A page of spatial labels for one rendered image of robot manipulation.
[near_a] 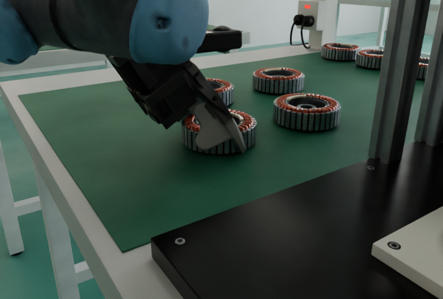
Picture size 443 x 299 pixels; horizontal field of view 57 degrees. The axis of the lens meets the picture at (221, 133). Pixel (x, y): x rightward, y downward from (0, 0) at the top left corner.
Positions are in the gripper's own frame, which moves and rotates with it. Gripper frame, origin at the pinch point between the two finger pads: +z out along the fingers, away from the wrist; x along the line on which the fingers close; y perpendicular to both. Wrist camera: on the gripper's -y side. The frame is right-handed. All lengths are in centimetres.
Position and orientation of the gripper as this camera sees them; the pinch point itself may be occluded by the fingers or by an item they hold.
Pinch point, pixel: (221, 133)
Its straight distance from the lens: 61.3
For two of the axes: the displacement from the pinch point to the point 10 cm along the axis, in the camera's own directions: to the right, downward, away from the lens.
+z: 4.3, 7.0, 5.7
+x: 5.3, 3.1, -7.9
